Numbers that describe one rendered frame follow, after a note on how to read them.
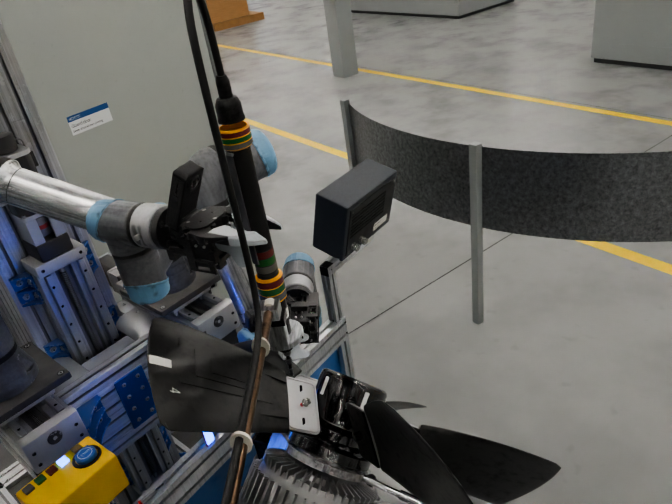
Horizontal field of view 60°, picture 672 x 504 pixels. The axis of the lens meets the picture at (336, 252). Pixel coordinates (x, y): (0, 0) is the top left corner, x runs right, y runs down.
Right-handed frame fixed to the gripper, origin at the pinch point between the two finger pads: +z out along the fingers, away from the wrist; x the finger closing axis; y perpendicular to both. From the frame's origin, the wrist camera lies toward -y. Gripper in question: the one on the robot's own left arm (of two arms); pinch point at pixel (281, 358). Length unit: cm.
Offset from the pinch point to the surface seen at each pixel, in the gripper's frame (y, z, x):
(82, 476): -37.7, 14.3, 14.9
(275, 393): 1.5, 21.3, -11.7
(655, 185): 137, -120, 23
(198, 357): -9.0, 21.8, -19.8
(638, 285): 169, -163, 101
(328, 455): 9.3, 25.7, -2.5
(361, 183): 19, -64, -8
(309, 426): 6.5, 23.0, -6.1
